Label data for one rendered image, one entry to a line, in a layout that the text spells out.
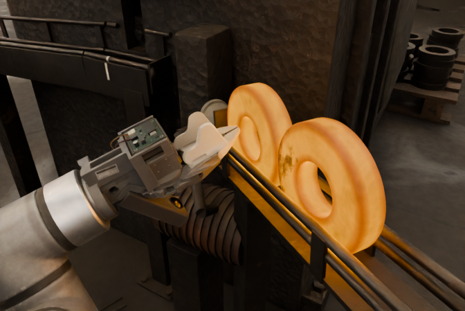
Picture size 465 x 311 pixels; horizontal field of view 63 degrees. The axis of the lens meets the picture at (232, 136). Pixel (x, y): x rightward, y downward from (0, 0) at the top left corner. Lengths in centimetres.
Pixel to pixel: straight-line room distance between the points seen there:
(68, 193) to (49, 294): 12
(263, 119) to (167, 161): 14
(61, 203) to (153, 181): 11
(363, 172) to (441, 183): 148
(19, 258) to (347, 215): 37
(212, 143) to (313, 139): 15
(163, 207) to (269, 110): 20
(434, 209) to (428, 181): 19
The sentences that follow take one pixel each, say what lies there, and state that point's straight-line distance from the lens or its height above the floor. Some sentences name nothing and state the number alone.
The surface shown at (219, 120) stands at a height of 70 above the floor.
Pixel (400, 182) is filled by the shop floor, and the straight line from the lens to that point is 179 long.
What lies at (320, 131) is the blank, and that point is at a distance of 41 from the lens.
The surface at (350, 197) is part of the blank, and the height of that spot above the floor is 75.
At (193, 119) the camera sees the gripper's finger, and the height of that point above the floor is 75.
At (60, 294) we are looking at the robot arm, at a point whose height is 60.
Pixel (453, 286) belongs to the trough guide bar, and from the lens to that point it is 41.
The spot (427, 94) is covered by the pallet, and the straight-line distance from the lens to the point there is 232.
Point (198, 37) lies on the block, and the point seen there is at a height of 80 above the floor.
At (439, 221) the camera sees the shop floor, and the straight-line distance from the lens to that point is 165.
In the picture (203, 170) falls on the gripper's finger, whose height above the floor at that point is 70.
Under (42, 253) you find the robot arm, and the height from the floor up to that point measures 65.
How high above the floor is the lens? 100
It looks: 31 degrees down
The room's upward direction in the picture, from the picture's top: straight up
